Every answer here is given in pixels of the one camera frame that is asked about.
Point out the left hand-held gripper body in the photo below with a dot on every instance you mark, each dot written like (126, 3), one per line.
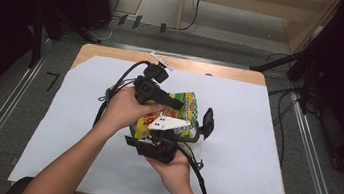
(147, 88)

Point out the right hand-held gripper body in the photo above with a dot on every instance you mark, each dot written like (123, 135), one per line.
(160, 142)

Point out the yellow green spouted sauce pouch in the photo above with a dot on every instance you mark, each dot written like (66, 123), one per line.
(182, 106)

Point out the person's left hand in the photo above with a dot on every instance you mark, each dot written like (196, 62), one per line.
(124, 111)

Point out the person's right hand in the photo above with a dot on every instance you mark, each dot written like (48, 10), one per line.
(173, 174)

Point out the wooden table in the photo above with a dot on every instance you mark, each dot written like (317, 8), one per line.
(224, 71)

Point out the white paper sheet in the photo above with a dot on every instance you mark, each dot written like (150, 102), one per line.
(236, 152)

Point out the black stand legs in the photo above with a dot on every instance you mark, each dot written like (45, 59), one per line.
(278, 62)

